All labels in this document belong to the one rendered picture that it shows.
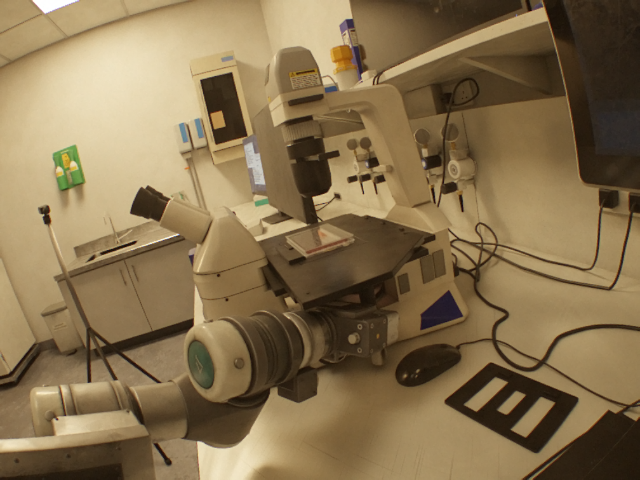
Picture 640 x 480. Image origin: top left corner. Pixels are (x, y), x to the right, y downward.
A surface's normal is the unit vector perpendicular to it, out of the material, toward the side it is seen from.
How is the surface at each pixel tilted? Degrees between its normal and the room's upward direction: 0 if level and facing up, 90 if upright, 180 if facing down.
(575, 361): 0
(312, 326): 56
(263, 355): 76
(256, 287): 90
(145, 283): 90
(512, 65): 90
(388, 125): 90
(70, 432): 24
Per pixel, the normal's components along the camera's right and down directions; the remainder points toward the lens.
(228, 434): 0.50, 0.54
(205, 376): -0.60, 0.07
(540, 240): -0.92, 0.29
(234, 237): 0.25, -0.02
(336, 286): -0.23, -0.94
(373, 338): 0.76, 0.00
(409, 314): 0.07, -0.48
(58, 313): 0.32, 0.21
